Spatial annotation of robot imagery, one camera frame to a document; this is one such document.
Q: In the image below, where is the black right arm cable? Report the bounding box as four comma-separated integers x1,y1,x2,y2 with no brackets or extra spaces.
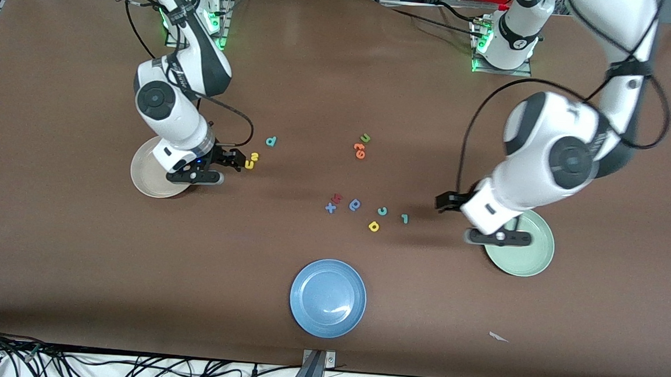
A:
105,0,263,149

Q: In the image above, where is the black base power cable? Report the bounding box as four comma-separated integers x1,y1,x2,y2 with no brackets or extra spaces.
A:
380,0,480,37

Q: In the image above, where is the blue round plate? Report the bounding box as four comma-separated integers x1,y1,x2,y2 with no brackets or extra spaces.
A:
287,257,369,341

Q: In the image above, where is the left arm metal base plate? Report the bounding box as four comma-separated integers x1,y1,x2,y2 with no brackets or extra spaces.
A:
470,16,536,77

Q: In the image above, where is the pale green round plate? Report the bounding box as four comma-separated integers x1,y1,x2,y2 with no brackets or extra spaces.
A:
482,207,557,279

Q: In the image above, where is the beige brown round plate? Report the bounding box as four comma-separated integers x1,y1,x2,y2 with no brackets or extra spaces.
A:
129,134,202,201

